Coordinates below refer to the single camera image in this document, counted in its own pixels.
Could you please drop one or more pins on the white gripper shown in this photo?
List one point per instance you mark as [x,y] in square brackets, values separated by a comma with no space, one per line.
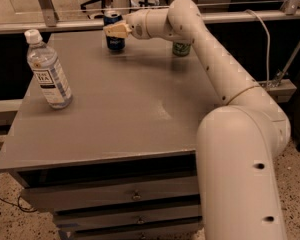
[138,24]

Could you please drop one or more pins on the blue pepsi can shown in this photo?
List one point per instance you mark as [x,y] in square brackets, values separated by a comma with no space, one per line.
[113,43]

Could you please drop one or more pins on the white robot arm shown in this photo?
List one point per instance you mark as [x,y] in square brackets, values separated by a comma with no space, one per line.
[236,142]

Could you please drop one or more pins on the green soda can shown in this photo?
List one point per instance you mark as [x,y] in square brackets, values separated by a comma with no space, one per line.
[181,49]

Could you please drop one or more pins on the clear plastic water bottle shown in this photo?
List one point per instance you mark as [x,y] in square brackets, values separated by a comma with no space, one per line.
[47,69]

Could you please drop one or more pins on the grey drawer cabinet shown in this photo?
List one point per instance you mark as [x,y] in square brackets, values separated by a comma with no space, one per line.
[134,117]

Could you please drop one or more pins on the top grey drawer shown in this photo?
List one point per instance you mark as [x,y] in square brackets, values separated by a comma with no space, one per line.
[79,196]

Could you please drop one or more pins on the grey drawer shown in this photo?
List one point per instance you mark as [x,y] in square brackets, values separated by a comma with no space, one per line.
[157,231]
[135,214]
[79,196]

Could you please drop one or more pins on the middle grey drawer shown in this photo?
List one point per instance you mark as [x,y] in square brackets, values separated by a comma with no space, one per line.
[135,214]

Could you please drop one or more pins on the bottom grey drawer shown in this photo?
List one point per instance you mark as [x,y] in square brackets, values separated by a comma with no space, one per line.
[157,231]

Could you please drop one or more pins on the metal railing frame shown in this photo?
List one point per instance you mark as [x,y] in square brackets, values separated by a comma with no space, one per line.
[16,16]

